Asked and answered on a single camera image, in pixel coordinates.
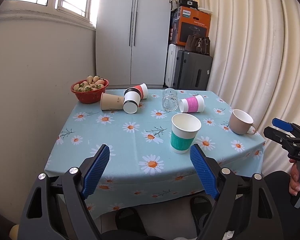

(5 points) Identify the black-banded white paper cup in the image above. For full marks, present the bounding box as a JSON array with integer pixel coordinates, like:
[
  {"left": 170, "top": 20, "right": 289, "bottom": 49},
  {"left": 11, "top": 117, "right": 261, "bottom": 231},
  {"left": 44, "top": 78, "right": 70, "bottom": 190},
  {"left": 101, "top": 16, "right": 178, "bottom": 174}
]
[{"left": 123, "top": 87, "right": 141, "bottom": 114}]

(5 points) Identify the black camera bag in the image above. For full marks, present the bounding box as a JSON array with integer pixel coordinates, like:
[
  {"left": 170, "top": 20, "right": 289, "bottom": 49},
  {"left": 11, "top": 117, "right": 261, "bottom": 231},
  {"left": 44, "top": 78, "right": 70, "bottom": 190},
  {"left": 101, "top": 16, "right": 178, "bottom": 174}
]
[{"left": 169, "top": 0, "right": 198, "bottom": 11}]

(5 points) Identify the blue daisy tablecloth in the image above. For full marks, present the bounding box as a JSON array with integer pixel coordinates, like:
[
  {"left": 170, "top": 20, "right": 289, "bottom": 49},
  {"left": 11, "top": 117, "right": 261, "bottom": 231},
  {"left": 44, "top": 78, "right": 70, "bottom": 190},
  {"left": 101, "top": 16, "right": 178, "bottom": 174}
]
[{"left": 45, "top": 89, "right": 265, "bottom": 218}]

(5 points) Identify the person's right hand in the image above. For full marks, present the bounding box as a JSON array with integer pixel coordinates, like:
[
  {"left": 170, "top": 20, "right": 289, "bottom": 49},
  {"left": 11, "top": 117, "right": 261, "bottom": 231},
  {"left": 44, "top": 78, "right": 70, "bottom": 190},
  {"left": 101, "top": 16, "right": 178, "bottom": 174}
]
[{"left": 289, "top": 159, "right": 300, "bottom": 196}]

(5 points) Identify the white double-door cabinet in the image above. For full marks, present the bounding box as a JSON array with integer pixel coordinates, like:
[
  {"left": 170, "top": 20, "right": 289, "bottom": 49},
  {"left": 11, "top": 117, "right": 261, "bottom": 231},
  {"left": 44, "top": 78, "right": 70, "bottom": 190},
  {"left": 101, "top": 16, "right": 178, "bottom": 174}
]
[{"left": 96, "top": 0, "right": 170, "bottom": 88}]

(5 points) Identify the red bowl of strawberries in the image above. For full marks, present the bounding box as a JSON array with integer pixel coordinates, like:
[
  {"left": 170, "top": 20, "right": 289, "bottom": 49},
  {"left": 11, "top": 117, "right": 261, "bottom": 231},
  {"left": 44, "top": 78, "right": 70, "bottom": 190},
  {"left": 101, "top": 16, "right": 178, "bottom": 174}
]
[{"left": 70, "top": 76, "right": 109, "bottom": 104}]

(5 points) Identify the red-banded white paper cup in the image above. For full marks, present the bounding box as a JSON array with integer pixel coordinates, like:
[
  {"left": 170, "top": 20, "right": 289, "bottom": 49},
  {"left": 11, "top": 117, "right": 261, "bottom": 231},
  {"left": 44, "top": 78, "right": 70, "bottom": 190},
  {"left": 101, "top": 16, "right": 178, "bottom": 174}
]
[{"left": 134, "top": 83, "right": 148, "bottom": 99}]

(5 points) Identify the beige ceramic mug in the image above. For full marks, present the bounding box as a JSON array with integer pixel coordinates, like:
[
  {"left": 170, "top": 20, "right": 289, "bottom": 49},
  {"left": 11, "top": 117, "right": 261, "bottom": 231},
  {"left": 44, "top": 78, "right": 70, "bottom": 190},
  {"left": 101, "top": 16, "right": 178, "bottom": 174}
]
[{"left": 229, "top": 109, "right": 257, "bottom": 135}]

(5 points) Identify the cream pleated curtain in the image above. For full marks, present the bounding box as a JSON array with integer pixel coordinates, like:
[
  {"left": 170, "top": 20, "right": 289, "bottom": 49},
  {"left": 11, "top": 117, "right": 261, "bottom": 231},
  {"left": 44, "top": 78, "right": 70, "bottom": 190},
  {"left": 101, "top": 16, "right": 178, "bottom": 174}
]
[{"left": 189, "top": 0, "right": 300, "bottom": 178}]

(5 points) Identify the white ribbed suitcase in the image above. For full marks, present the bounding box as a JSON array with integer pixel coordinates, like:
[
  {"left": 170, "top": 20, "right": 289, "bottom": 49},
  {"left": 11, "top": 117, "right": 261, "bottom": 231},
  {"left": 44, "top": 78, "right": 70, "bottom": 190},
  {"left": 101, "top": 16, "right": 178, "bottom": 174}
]
[{"left": 165, "top": 44, "right": 185, "bottom": 87}]

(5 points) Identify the orange Philips cardboard box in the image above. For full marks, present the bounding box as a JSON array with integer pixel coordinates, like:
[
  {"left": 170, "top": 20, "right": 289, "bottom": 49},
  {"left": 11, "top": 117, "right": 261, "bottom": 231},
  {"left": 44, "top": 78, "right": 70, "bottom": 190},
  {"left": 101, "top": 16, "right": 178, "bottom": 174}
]
[{"left": 169, "top": 7, "right": 211, "bottom": 46}]

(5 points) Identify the clear cut-glass tumbler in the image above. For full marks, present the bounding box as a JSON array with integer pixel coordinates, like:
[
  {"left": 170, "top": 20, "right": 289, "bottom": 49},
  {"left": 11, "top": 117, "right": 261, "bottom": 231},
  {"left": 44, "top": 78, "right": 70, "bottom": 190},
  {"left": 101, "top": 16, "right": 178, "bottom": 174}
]
[{"left": 162, "top": 88, "right": 179, "bottom": 112}]

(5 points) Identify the brown leather handbag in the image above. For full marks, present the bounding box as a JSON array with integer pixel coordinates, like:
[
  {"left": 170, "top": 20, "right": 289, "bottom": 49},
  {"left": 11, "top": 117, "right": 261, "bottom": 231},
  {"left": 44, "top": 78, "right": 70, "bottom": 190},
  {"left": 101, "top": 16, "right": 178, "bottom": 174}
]
[{"left": 185, "top": 34, "right": 210, "bottom": 56}]

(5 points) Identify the dark grey suitcase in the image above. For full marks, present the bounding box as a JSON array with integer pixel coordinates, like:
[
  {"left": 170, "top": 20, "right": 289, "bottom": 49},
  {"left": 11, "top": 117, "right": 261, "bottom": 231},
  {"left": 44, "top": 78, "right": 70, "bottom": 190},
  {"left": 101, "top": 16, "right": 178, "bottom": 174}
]
[{"left": 172, "top": 50, "right": 213, "bottom": 90}]

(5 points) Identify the pink-banded white paper cup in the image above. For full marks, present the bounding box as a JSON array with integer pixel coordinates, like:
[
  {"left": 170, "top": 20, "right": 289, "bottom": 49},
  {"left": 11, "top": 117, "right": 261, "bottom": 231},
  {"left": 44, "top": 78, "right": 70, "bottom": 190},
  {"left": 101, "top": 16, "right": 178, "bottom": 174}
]
[{"left": 179, "top": 95, "right": 205, "bottom": 113}]

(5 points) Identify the brown kraft paper cup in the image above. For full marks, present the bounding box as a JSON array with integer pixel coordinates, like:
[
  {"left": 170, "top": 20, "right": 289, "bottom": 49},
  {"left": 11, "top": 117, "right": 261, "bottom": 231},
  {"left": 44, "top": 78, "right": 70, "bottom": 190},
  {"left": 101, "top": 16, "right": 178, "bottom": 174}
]
[{"left": 100, "top": 93, "right": 124, "bottom": 111}]

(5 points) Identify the white quilted cushion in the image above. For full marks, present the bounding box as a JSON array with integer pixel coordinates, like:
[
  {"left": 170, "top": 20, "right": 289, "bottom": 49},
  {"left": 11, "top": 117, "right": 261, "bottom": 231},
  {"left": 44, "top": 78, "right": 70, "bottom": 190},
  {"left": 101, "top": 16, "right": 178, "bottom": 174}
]
[{"left": 9, "top": 224, "right": 19, "bottom": 240}]

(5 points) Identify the green-banded white paper cup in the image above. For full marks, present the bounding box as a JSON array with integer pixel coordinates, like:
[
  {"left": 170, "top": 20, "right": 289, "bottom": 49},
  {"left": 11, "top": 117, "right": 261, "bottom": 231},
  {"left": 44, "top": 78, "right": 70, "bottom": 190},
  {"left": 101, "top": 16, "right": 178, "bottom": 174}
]
[{"left": 171, "top": 113, "right": 202, "bottom": 154}]

